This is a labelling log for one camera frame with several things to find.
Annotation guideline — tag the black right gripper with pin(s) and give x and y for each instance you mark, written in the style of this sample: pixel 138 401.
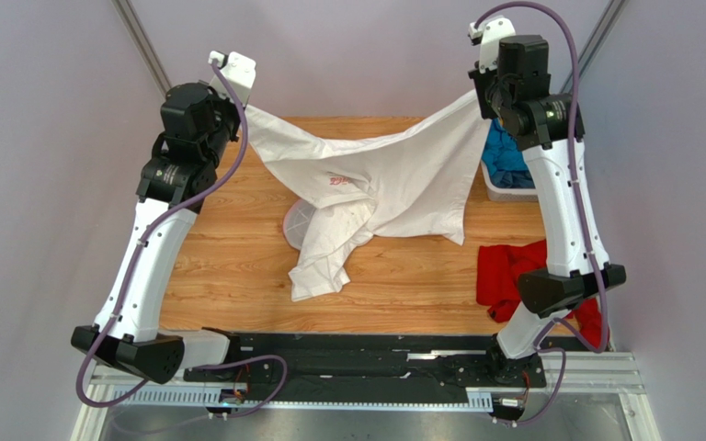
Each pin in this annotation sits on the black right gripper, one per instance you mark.
pixel 482 97

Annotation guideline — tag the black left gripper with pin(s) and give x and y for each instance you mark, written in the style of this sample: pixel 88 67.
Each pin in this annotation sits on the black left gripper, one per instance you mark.
pixel 233 108

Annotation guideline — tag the white Coca-Cola print t-shirt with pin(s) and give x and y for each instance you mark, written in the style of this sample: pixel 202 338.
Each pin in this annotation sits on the white Coca-Cola print t-shirt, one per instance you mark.
pixel 408 184

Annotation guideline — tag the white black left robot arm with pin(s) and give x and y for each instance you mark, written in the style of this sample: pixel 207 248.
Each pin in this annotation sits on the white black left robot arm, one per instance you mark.
pixel 125 334

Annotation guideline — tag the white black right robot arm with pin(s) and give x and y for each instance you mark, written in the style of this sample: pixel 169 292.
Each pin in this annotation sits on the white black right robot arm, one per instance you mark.
pixel 578 266

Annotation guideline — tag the blue t-shirt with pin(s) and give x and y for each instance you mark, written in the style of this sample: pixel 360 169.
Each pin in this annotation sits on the blue t-shirt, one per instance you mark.
pixel 500 151

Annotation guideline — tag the dark blue denim garment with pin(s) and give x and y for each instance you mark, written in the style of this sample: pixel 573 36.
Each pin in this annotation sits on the dark blue denim garment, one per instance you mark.
pixel 512 179

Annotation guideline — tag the white plastic laundry basket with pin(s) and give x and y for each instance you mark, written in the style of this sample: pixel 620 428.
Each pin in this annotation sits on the white plastic laundry basket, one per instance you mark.
pixel 499 194

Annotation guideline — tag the white mesh laundry bag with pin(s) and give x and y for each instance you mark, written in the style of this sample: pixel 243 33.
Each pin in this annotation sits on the white mesh laundry bag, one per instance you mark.
pixel 296 223

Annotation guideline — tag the red t-shirt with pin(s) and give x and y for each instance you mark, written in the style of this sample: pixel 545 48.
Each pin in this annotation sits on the red t-shirt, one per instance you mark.
pixel 498 269

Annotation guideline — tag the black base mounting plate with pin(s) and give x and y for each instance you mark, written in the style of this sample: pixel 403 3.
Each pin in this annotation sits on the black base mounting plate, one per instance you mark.
pixel 370 368

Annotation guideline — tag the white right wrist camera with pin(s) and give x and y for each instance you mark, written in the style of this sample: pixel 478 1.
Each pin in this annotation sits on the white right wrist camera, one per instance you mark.
pixel 487 36

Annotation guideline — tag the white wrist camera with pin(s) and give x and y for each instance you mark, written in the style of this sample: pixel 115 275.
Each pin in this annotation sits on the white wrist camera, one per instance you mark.
pixel 238 70
pixel 487 36

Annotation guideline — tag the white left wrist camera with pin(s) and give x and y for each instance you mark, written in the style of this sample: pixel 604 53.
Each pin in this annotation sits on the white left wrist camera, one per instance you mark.
pixel 238 70

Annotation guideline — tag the aluminium corner post left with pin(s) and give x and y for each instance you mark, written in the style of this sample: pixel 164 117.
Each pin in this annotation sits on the aluminium corner post left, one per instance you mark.
pixel 139 36

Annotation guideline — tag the aluminium corner post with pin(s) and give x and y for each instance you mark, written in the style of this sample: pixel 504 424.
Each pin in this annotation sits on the aluminium corner post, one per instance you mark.
pixel 600 32
pixel 139 36

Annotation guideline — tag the aluminium corner post right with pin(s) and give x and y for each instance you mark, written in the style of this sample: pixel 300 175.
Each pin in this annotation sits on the aluminium corner post right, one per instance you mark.
pixel 600 32

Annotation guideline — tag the aluminium frame rail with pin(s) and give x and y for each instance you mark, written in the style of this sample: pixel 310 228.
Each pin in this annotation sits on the aluminium frame rail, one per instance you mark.
pixel 575 373

